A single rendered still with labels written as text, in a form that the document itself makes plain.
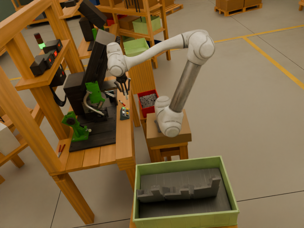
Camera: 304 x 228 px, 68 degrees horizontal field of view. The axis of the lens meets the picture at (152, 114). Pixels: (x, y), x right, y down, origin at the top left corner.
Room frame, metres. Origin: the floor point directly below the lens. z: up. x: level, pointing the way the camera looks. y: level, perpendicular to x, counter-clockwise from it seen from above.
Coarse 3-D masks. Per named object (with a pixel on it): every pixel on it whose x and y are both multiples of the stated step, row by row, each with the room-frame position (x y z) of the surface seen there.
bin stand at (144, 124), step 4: (140, 108) 1.99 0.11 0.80; (140, 112) 1.92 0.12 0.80; (140, 116) 1.85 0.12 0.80; (140, 120) 1.80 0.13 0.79; (144, 120) 1.83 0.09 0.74; (144, 124) 1.80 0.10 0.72; (144, 128) 1.80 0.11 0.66; (144, 132) 1.80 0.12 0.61; (148, 148) 1.80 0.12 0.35; (152, 156) 1.80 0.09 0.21; (152, 160) 1.80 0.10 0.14; (168, 160) 1.80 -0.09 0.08
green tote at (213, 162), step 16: (176, 160) 1.05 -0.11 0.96; (192, 160) 1.03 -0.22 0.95; (208, 160) 1.01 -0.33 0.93; (224, 176) 0.87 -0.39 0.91; (144, 224) 0.67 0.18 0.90; (160, 224) 0.66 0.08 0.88; (176, 224) 0.65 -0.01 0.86; (192, 224) 0.64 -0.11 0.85; (208, 224) 0.63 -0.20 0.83; (224, 224) 0.61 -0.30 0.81
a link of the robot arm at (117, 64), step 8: (168, 40) 1.49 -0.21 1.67; (176, 40) 1.47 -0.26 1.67; (152, 48) 1.42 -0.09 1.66; (160, 48) 1.44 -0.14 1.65; (168, 48) 1.47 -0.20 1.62; (176, 48) 1.47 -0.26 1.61; (112, 56) 1.37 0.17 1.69; (120, 56) 1.34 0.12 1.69; (136, 56) 1.35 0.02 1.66; (144, 56) 1.36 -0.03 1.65; (152, 56) 1.40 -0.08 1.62; (112, 64) 1.27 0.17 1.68; (120, 64) 1.27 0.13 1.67; (128, 64) 1.31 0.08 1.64; (136, 64) 1.32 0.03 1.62; (112, 72) 1.25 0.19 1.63; (120, 72) 1.24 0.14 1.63
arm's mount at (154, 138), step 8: (184, 112) 1.62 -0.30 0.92; (152, 120) 1.58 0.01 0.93; (184, 120) 1.49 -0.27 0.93; (152, 128) 1.46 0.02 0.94; (184, 128) 1.38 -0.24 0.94; (152, 136) 1.36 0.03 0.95; (160, 136) 1.34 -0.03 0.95; (176, 136) 1.32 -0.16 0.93; (184, 136) 1.31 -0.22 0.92; (152, 144) 1.34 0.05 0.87; (160, 144) 1.33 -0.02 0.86
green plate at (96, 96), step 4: (88, 84) 1.89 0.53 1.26; (92, 84) 1.89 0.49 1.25; (96, 84) 1.89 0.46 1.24; (88, 88) 1.88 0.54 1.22; (92, 88) 1.88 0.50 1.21; (96, 88) 1.88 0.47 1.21; (92, 92) 1.87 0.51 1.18; (96, 92) 1.87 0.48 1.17; (100, 92) 1.93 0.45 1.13; (92, 96) 1.86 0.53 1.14; (96, 96) 1.86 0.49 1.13; (100, 96) 1.86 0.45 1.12; (92, 100) 1.85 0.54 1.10; (96, 100) 1.85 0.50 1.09
